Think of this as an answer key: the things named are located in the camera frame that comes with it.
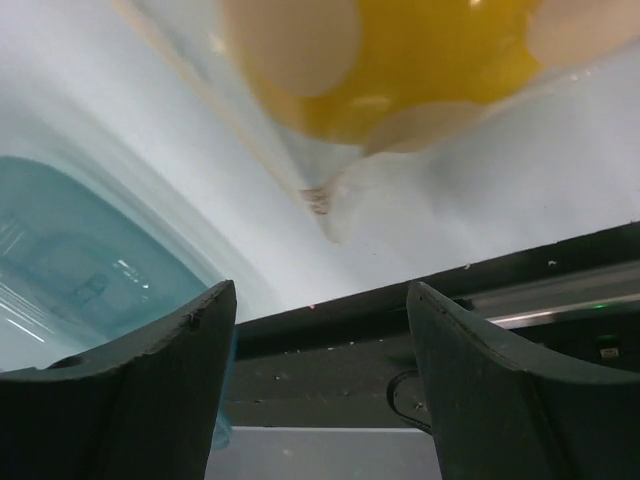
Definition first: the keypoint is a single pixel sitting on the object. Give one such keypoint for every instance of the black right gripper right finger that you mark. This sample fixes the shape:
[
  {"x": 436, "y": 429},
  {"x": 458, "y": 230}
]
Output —
[{"x": 503, "y": 407}]

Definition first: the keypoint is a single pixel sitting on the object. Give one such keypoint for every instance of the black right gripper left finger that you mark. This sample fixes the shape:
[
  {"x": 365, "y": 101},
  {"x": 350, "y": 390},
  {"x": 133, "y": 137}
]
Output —
[{"x": 143, "y": 406}]

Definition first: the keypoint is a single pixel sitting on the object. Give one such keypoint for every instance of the clear polka dot zip bag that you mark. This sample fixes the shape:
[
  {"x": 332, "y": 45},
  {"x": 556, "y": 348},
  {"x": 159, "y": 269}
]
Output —
[{"x": 307, "y": 48}]

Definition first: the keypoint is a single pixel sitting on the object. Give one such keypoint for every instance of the yellow fake lemon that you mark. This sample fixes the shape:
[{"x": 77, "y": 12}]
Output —
[{"x": 413, "y": 53}]

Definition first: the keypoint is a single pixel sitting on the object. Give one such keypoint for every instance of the teal transparent plastic container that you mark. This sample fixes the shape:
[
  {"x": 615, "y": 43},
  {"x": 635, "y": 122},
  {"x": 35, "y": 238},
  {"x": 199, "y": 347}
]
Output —
[{"x": 76, "y": 273}]

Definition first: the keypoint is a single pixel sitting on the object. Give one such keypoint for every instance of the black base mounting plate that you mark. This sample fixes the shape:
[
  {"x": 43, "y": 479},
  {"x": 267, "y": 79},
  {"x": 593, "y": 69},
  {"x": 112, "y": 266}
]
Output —
[{"x": 566, "y": 311}]

